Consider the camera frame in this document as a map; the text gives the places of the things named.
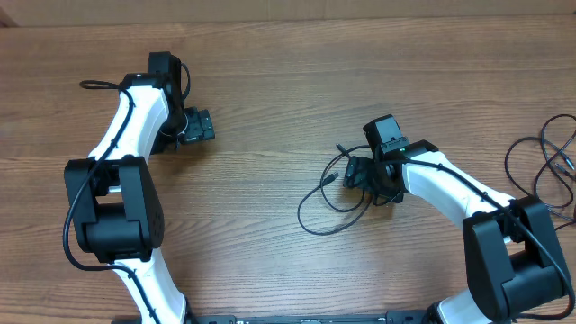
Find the thin black USB cable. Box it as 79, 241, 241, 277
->
296, 143, 377, 237

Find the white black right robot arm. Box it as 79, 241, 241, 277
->
344, 114, 575, 323

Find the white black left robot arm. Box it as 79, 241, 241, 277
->
62, 51, 215, 323

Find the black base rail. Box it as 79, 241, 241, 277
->
184, 310, 427, 324

